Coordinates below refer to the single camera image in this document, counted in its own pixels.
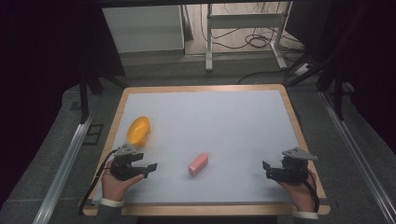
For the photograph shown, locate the dark curtain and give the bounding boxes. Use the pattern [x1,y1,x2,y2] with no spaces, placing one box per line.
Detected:
[0,0,126,210]
[284,0,396,155]

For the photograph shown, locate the white cabinet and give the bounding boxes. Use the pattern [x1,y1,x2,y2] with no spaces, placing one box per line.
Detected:
[101,4,186,54]

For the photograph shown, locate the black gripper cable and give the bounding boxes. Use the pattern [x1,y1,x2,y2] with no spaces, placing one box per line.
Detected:
[78,148,120,216]
[300,169,320,214]

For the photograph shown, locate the white power strip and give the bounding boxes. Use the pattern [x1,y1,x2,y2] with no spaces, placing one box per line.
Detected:
[293,63,315,77]

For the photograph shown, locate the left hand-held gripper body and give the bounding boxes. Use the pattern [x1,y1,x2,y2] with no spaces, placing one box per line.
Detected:
[109,143,147,182]

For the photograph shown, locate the yellow plastic bowl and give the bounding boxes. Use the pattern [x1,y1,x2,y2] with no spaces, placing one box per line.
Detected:
[126,115,151,147]

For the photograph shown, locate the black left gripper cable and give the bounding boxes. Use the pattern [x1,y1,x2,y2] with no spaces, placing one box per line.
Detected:
[78,148,120,216]

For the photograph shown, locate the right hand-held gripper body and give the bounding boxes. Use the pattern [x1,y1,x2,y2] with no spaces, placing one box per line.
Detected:
[274,147,319,184]

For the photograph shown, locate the person's left hand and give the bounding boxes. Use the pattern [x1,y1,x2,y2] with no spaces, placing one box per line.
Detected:
[101,160,146,202]

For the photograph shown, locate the white metal desk frame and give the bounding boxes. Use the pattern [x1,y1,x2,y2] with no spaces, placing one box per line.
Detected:
[205,1,294,73]

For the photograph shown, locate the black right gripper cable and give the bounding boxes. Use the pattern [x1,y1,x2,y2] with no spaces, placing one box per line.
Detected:
[300,169,320,214]

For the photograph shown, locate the aluminium rail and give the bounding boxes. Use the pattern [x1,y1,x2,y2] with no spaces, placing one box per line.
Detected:
[32,112,95,224]
[319,91,396,224]

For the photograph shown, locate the person's right hand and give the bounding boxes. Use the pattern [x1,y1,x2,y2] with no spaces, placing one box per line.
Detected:
[276,169,318,215]

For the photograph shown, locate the wooden table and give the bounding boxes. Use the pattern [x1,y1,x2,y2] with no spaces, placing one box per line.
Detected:
[81,83,332,217]

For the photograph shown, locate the black floor plate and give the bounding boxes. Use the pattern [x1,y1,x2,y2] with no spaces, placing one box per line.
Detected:
[81,123,105,146]

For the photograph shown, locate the white table mat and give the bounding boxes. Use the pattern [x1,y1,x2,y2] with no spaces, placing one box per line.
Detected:
[92,90,312,205]

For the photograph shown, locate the black floor cables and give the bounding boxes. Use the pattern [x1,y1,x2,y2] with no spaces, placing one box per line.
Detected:
[200,2,307,63]

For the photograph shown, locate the pink sausage-shaped block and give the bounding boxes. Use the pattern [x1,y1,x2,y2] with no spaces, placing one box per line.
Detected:
[187,151,210,177]

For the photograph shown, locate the black metal stand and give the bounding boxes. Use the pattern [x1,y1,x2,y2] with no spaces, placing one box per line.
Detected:
[315,59,348,121]
[77,69,129,125]

